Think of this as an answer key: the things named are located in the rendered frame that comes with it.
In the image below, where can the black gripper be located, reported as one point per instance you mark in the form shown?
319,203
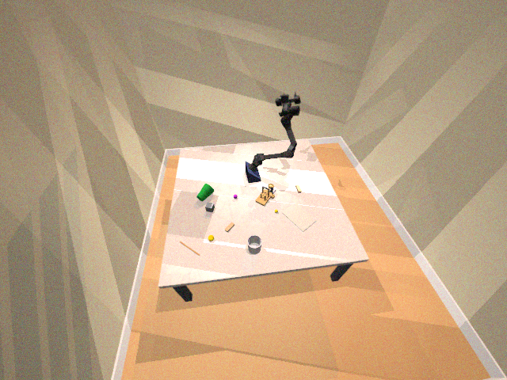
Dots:
296,99

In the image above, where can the grey cylinder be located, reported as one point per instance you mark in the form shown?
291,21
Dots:
254,244

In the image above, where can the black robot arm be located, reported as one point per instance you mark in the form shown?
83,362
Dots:
287,113

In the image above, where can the green cylinder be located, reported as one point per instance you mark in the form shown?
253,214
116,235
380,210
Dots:
205,192

